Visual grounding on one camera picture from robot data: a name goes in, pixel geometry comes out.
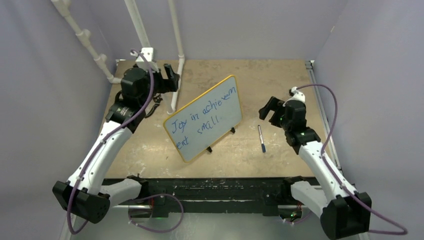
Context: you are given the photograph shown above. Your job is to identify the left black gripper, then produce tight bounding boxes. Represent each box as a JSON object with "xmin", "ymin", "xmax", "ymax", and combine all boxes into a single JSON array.
[{"xmin": 140, "ymin": 64, "xmax": 179, "ymax": 108}]

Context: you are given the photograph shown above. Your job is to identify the black handled pliers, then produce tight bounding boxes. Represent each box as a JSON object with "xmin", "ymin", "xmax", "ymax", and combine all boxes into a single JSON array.
[{"xmin": 145, "ymin": 94, "xmax": 163, "ymax": 119}]

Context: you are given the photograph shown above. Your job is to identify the whiteboard marker pen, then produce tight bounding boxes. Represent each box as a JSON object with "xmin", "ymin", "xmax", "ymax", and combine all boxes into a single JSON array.
[{"xmin": 257, "ymin": 125, "xmax": 266, "ymax": 153}]

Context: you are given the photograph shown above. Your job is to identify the yellow framed whiteboard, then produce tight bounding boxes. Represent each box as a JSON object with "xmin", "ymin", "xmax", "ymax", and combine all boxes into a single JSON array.
[{"xmin": 163, "ymin": 75, "xmax": 243, "ymax": 163}]

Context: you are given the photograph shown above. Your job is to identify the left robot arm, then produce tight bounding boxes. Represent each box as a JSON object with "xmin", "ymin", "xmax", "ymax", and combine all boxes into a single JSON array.
[{"xmin": 52, "ymin": 64, "xmax": 180, "ymax": 224}]

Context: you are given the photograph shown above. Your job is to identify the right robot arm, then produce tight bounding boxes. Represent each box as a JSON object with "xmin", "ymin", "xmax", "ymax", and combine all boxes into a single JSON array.
[{"xmin": 258, "ymin": 96, "xmax": 372, "ymax": 240}]

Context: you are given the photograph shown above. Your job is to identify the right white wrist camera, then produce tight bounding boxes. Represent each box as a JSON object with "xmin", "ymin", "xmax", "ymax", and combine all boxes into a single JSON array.
[{"xmin": 282, "ymin": 86, "xmax": 306, "ymax": 107}]

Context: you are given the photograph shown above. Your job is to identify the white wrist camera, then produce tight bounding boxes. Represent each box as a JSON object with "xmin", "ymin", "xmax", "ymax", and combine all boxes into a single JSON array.
[
  {"xmin": 282, "ymin": 86, "xmax": 306, "ymax": 107},
  {"xmin": 135, "ymin": 47, "xmax": 159, "ymax": 73}
]

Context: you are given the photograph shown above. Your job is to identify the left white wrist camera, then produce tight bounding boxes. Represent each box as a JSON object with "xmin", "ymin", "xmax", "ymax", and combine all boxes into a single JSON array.
[{"xmin": 135, "ymin": 47, "xmax": 159, "ymax": 73}]

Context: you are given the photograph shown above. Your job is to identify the aluminium table frame rail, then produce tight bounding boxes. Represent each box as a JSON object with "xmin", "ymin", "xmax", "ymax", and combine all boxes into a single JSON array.
[{"xmin": 304, "ymin": 60, "xmax": 370, "ymax": 240}]

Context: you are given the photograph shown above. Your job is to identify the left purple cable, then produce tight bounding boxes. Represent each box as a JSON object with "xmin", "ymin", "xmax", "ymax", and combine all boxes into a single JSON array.
[{"xmin": 66, "ymin": 49, "xmax": 156, "ymax": 235}]

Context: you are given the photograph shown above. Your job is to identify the white PVC pipe frame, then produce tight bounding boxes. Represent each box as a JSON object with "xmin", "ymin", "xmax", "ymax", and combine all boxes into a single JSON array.
[{"xmin": 50, "ymin": 0, "xmax": 186, "ymax": 115}]

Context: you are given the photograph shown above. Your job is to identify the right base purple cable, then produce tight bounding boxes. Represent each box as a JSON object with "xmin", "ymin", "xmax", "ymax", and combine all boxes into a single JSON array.
[{"xmin": 281, "ymin": 206, "xmax": 312, "ymax": 226}]

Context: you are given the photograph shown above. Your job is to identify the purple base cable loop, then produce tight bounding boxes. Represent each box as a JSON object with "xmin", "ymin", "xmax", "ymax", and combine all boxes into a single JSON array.
[{"xmin": 127, "ymin": 193, "xmax": 185, "ymax": 233}]

